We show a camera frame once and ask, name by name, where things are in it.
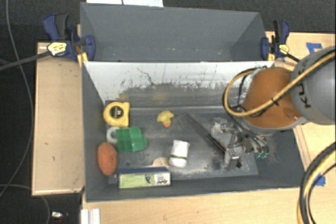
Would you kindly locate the white tape roll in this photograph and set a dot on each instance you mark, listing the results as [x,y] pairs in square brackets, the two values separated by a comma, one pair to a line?
[110,135]

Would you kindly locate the orange oval sponge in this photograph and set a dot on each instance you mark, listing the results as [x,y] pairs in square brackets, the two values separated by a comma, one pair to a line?
[107,158]

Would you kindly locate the green plastic block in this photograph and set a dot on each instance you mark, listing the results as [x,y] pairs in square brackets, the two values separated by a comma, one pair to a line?
[130,139]

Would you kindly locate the green and blue box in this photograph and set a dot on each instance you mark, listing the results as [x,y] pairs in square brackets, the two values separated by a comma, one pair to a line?
[144,179]

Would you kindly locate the yellow tape measure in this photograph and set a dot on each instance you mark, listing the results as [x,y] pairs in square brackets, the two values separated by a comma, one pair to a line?
[116,114]

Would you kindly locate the yellow rubber duck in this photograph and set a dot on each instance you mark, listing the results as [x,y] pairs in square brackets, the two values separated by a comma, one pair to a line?
[165,116]

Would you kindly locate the tan wooden piece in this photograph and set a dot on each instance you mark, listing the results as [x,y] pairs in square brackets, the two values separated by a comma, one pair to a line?
[159,162]

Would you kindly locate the pale wood board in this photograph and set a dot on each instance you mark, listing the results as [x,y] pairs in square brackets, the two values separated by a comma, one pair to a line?
[57,118]

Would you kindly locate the grey metal bin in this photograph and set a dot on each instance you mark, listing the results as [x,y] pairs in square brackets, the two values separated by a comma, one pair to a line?
[162,34]

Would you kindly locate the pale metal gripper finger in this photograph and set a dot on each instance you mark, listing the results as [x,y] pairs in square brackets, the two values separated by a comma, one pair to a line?
[237,162]
[229,161]

